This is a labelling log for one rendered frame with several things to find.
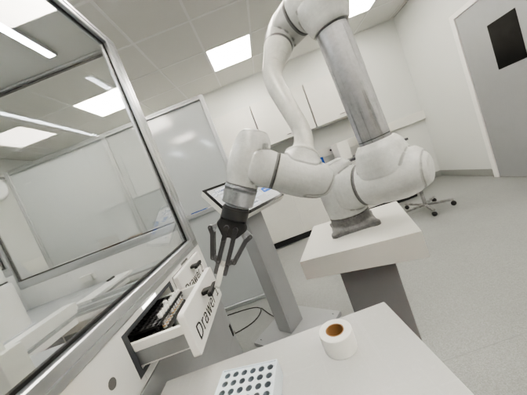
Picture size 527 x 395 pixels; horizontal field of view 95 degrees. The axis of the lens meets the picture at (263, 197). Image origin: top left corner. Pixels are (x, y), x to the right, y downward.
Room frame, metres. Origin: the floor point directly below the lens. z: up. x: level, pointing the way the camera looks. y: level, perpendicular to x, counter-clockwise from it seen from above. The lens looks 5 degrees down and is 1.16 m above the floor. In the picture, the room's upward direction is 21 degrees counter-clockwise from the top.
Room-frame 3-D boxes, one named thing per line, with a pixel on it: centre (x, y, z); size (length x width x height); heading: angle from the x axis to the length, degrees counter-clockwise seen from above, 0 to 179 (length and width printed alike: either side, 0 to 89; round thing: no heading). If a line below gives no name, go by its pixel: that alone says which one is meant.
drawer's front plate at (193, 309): (0.67, 0.27, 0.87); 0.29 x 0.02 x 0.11; 179
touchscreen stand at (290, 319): (1.67, 0.11, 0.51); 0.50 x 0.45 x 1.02; 47
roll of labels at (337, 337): (0.48, -0.04, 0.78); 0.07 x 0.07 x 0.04
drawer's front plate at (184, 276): (0.99, 0.40, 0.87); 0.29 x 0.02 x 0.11; 179
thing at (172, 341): (0.68, 0.48, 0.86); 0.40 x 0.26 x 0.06; 89
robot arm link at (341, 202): (0.94, -0.30, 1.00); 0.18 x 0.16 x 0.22; 39
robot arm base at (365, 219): (0.97, -0.30, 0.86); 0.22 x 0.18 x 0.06; 164
